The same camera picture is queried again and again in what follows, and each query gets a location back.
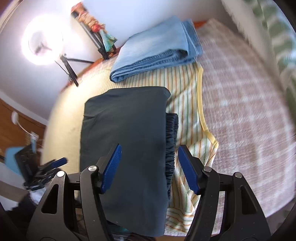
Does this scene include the folded tripod with floral cloth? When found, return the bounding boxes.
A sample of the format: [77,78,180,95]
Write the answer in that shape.
[71,2,117,60]

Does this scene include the white wall plug with cable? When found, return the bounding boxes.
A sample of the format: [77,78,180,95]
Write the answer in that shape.
[11,110,39,143]

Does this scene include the black tripod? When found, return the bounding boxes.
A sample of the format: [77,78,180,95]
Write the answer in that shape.
[53,54,94,87]

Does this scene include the green white patterned pillow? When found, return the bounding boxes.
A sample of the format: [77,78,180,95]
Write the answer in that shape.
[221,0,295,118]

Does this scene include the dark green pants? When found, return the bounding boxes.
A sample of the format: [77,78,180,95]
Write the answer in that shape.
[80,86,178,237]

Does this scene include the ring light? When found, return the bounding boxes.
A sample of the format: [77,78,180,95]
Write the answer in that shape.
[21,22,66,66]

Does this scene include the folded blue jeans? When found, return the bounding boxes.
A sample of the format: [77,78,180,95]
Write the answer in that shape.
[109,16,203,83]

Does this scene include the yellow striped cloth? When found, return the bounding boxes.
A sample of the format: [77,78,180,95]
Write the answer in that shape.
[43,62,220,237]

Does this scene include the pink checked blanket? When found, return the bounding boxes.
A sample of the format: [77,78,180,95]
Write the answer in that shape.
[78,18,295,237]

